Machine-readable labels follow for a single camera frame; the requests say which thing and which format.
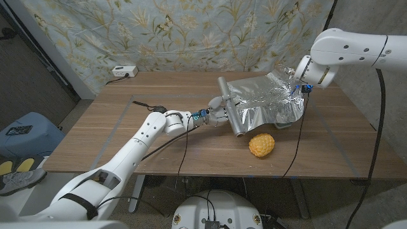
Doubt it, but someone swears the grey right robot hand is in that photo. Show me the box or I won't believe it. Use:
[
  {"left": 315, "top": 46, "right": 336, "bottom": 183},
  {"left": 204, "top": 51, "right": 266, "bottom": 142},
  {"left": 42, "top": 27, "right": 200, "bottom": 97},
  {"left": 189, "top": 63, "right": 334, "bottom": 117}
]
[{"left": 287, "top": 70, "right": 302, "bottom": 95}]

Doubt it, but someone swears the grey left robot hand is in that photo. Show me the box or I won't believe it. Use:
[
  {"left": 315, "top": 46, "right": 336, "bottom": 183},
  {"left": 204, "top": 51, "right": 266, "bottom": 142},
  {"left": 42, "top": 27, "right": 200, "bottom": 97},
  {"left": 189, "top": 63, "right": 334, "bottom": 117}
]
[{"left": 203, "top": 94, "right": 238, "bottom": 127}]

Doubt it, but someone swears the aluminum foil roll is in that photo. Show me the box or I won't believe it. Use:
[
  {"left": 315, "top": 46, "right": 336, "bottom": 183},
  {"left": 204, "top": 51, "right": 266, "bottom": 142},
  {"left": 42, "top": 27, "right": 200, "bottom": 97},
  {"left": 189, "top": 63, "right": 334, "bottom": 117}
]
[{"left": 217, "top": 65, "right": 306, "bottom": 138}]

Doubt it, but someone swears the teal soap box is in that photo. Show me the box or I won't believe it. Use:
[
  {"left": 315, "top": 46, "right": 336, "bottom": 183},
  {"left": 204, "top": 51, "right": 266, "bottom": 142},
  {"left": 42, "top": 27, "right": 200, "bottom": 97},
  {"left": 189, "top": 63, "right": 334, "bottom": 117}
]
[{"left": 273, "top": 121, "right": 294, "bottom": 130}]

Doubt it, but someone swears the yellow bumpy ball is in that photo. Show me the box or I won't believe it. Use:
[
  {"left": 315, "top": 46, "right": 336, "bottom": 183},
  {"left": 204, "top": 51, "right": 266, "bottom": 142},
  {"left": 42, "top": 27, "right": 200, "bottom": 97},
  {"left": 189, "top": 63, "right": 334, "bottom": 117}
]
[{"left": 248, "top": 133, "right": 276, "bottom": 158}]

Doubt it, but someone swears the black backdrop pole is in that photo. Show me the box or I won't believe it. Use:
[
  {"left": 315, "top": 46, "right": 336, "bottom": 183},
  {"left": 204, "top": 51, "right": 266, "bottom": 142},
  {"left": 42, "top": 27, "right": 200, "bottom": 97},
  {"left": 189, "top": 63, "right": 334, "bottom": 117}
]
[{"left": 322, "top": 0, "right": 338, "bottom": 32}]

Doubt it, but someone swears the floral backdrop cloth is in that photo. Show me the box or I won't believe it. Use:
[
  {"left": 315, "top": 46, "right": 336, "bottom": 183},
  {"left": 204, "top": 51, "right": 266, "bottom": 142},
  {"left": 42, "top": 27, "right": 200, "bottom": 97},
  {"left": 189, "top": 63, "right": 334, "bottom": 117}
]
[{"left": 18, "top": 0, "right": 335, "bottom": 96}]

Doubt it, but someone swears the white robot torso base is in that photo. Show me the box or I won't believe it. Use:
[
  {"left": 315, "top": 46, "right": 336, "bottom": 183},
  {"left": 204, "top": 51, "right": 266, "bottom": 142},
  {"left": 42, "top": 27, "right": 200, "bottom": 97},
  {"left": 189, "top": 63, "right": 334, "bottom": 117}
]
[{"left": 171, "top": 190, "right": 264, "bottom": 229}]

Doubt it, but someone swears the white power strip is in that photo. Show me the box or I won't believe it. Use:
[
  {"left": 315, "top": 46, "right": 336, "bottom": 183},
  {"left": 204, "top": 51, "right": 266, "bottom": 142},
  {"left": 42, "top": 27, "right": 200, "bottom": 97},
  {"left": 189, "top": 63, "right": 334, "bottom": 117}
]
[{"left": 111, "top": 66, "right": 139, "bottom": 78}]

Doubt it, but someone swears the grey table leg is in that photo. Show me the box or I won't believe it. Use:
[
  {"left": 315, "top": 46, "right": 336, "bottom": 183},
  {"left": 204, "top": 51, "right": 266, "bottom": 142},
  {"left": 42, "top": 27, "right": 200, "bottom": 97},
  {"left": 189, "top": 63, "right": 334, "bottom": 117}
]
[
  {"left": 289, "top": 177, "right": 310, "bottom": 219},
  {"left": 128, "top": 174, "right": 146, "bottom": 213}
]

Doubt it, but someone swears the blue stool with phone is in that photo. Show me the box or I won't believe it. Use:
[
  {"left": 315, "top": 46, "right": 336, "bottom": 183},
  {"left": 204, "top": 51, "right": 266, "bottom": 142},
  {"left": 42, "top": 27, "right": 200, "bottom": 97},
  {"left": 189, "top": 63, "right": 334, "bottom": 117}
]
[{"left": 0, "top": 111, "right": 66, "bottom": 158}]

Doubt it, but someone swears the white floor platform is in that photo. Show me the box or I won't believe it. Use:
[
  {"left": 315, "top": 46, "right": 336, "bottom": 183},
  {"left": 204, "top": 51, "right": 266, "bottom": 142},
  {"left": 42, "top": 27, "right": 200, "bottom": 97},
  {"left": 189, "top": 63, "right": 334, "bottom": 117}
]
[{"left": 0, "top": 155, "right": 76, "bottom": 217}]

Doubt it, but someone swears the white robot chest cover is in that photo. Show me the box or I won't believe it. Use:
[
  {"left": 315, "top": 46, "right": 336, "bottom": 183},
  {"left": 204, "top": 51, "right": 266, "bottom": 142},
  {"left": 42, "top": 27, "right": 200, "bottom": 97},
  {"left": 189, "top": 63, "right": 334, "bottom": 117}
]
[{"left": 0, "top": 220, "right": 130, "bottom": 229}]

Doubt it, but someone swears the black slipper yellow insole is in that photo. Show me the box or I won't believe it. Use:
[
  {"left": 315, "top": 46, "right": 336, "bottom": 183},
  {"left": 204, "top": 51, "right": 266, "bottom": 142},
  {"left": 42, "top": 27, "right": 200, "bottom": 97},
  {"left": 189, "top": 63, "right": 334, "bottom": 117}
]
[
  {"left": 15, "top": 157, "right": 36, "bottom": 173},
  {"left": 0, "top": 160, "right": 14, "bottom": 176}
]

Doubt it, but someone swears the grey sneaker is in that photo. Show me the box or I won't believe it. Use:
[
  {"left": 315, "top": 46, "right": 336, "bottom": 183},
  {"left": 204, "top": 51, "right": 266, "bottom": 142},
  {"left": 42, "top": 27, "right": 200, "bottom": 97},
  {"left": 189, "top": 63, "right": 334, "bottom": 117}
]
[{"left": 0, "top": 167, "right": 48, "bottom": 197}]

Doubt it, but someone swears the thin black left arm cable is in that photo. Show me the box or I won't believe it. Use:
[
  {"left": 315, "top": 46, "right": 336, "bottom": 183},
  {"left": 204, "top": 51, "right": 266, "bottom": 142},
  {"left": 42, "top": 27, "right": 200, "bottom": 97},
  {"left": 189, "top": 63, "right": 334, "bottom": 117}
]
[{"left": 176, "top": 116, "right": 192, "bottom": 179}]

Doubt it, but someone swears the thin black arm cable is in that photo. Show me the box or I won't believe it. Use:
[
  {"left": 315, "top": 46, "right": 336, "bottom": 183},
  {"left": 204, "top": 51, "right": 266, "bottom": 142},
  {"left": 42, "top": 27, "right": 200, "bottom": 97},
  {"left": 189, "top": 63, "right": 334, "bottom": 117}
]
[
  {"left": 176, "top": 116, "right": 192, "bottom": 179},
  {"left": 282, "top": 92, "right": 310, "bottom": 179}
]

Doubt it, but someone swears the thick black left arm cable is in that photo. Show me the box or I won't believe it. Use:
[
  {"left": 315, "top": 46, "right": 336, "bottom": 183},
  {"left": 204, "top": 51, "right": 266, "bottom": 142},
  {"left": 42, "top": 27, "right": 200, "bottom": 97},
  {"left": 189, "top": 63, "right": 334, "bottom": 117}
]
[{"left": 141, "top": 125, "right": 200, "bottom": 162}]

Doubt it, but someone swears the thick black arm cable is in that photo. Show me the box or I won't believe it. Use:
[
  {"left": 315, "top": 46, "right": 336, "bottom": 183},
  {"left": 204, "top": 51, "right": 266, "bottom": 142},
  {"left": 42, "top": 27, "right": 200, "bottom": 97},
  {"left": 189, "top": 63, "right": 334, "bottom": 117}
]
[
  {"left": 345, "top": 68, "right": 386, "bottom": 229},
  {"left": 141, "top": 125, "right": 200, "bottom": 162}
]

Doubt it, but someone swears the black cap with strap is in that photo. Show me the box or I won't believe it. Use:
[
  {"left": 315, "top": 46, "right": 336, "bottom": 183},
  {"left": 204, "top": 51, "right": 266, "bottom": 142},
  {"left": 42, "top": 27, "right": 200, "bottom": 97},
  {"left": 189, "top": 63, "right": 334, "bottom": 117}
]
[{"left": 132, "top": 101, "right": 168, "bottom": 115}]

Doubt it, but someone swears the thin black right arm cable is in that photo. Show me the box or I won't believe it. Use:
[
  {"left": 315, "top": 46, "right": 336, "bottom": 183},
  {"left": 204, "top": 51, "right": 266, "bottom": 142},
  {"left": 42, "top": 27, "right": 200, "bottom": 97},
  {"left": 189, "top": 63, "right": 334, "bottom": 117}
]
[{"left": 282, "top": 92, "right": 310, "bottom": 179}]

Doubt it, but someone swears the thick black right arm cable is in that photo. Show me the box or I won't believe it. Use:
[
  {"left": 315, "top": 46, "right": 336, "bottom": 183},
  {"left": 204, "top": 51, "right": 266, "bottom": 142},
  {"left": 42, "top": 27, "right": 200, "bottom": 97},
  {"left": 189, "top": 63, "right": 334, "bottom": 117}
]
[{"left": 345, "top": 68, "right": 386, "bottom": 229}]

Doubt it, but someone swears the black power strip cord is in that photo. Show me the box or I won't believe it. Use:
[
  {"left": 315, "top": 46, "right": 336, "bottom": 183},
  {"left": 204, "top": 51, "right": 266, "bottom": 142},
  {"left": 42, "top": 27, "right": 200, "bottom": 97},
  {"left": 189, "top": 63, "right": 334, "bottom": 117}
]
[{"left": 105, "top": 73, "right": 130, "bottom": 86}]

